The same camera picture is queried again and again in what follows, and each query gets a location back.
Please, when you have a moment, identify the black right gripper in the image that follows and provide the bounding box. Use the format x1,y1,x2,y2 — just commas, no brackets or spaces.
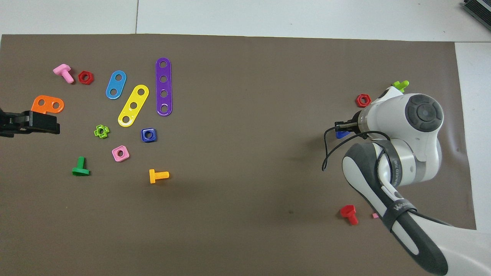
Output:
334,111,363,134

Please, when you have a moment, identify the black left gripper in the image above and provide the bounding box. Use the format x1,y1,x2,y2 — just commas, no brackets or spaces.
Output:
0,108,61,138

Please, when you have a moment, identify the dark green plastic screw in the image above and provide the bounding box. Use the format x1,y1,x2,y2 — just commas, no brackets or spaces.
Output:
72,156,91,177

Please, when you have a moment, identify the pink square nut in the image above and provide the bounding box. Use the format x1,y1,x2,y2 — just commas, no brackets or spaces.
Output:
112,145,130,162

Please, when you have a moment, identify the red plastic screw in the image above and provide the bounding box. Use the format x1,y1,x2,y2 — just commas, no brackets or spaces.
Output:
340,205,359,226

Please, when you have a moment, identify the orange plastic screw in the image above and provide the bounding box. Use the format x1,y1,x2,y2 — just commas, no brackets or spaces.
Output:
149,169,170,184

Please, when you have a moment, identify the orange heart-shaped plate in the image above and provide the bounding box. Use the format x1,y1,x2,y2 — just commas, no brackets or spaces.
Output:
31,95,65,115

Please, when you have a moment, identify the blue two-hole strip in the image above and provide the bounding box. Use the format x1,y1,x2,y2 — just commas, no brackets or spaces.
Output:
105,70,127,100

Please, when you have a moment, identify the yellow three-hole strip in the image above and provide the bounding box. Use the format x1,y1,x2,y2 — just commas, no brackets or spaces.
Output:
118,84,150,127

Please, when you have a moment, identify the brown table mat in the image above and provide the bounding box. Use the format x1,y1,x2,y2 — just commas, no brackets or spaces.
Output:
0,34,477,276

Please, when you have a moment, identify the purple four-hole strip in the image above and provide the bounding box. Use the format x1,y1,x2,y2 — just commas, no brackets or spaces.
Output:
155,57,173,117

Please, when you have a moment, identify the grey laptop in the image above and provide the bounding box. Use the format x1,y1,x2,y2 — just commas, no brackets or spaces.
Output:
461,0,491,26

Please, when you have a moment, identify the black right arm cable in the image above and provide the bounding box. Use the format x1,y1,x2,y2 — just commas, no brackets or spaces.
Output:
321,128,455,227

